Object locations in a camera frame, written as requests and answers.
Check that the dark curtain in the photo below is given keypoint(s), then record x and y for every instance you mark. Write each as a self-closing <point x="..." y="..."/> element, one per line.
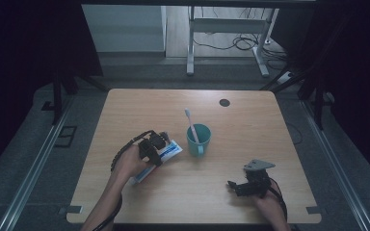
<point x="356" y="64"/>
<point x="19" y="64"/>

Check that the person's left hand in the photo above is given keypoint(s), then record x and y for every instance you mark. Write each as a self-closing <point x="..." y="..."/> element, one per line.
<point x="130" y="165"/>

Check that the white power strip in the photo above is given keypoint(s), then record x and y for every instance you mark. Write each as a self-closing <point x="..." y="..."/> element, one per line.
<point x="285" y="78"/>

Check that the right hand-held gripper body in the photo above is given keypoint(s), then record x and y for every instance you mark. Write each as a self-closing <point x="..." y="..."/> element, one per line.
<point x="257" y="181"/>

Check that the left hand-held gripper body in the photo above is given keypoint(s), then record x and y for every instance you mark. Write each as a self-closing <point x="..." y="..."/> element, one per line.
<point x="152" y="146"/>

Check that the teal cup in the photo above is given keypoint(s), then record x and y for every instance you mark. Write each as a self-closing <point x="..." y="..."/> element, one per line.
<point x="199" y="146"/>

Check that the dark round table grommet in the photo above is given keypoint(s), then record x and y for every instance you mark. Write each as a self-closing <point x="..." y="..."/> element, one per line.
<point x="224" y="102"/>

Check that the person's right hand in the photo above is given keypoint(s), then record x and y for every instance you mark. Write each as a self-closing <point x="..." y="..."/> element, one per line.
<point x="269" y="205"/>

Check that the black metal stand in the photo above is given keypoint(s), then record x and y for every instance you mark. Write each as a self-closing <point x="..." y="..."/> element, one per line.
<point x="318" y="102"/>
<point x="57" y="96"/>

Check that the white desk frame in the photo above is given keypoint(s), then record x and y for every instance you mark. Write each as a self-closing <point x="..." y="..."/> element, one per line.
<point x="228" y="25"/>

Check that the grey floor rail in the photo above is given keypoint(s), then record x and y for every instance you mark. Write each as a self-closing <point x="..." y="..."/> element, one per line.
<point x="332" y="166"/>
<point x="35" y="166"/>

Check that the white and blue toothpaste tube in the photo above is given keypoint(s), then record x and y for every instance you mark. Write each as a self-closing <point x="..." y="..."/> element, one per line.
<point x="170" y="150"/>

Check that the pink toothbrush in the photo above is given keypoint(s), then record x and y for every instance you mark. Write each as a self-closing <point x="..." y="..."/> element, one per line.
<point x="191" y="126"/>

